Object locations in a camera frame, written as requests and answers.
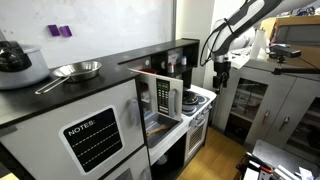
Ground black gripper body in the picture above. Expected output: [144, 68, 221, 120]
[213, 60, 232, 78]

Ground black frying pan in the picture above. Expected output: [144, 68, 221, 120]
[182, 90, 200, 105]

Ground small grey pot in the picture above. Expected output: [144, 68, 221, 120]
[181, 99, 199, 113]

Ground large silver pot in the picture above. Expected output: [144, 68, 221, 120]
[0, 44, 51, 90]

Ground large black lid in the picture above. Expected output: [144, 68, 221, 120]
[0, 40, 33, 73]

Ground grey glass door cabinet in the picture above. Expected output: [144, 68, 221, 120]
[213, 54, 320, 164]

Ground red bowl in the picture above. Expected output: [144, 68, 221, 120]
[139, 68, 159, 75]

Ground wooden toy spatula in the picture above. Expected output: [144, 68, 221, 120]
[146, 123, 170, 137]

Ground grey low table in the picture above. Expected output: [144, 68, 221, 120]
[251, 139, 320, 180]

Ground white toy kitchen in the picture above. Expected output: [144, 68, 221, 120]
[0, 37, 218, 180]

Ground steel frying pan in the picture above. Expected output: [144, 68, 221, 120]
[35, 60, 103, 95]

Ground purple magnet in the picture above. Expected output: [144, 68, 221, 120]
[47, 24, 61, 37]
[58, 25, 73, 38]

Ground grey oven door handle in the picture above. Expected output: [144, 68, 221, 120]
[194, 117, 207, 128]

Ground black stereo camera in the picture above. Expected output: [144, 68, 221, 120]
[269, 44, 302, 60]

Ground black camera stand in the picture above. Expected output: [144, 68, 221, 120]
[271, 54, 320, 77]

